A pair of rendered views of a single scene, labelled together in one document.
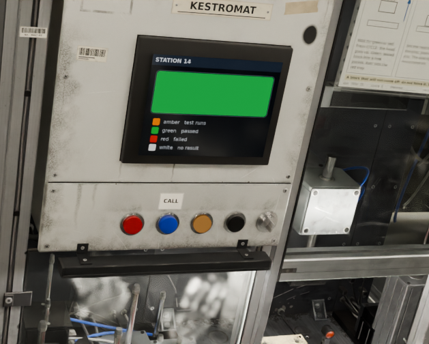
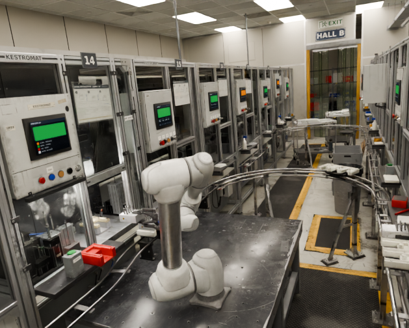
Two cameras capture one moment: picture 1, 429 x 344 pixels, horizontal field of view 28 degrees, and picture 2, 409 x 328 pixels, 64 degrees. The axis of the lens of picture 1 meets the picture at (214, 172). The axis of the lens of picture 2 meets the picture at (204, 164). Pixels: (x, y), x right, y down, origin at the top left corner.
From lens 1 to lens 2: 75 cm
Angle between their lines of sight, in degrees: 39
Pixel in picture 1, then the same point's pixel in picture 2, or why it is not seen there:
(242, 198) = (68, 163)
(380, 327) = (113, 203)
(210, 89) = (49, 129)
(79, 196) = (23, 176)
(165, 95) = (37, 134)
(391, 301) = (112, 193)
